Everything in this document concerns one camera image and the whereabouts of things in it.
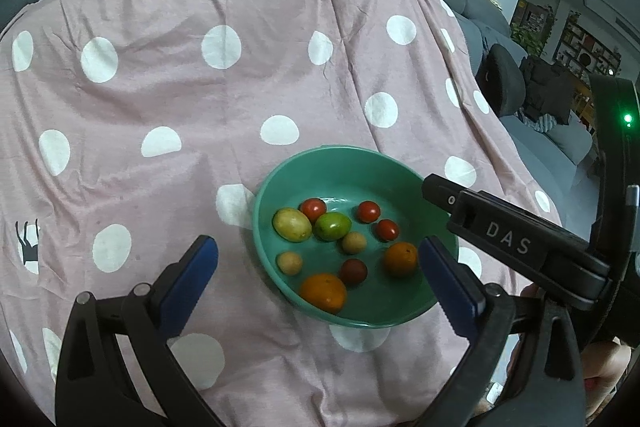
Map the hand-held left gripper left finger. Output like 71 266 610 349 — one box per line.
54 234 226 427

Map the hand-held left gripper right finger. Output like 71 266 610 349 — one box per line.
419 236 586 427

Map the orange mandarin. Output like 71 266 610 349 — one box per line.
300 273 348 313
384 242 419 278

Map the pink polka dot blanket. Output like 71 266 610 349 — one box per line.
0 0 563 427

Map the green plum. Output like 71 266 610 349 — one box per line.
313 212 352 242

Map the black headrest cushion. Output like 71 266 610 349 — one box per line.
477 44 528 115

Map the dark bag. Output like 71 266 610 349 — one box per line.
520 57 576 125

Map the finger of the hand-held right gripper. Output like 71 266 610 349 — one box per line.
421 173 614 311

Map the red cherry tomato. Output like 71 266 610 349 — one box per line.
340 258 369 285
357 200 382 224
376 219 401 243
300 198 327 222

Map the dark wall shelf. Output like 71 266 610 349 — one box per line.
552 14 623 82

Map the striped cloth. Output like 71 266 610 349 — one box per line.
520 112 558 134

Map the green plastic bowl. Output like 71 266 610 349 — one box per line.
252 145 460 329

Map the green houseplant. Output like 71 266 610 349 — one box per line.
512 4 556 55

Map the person's right forearm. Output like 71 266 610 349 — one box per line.
582 339 630 420

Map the small tan longan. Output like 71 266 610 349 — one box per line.
342 231 367 255
277 252 303 276

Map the yellow-green plum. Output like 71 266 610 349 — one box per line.
272 208 313 242

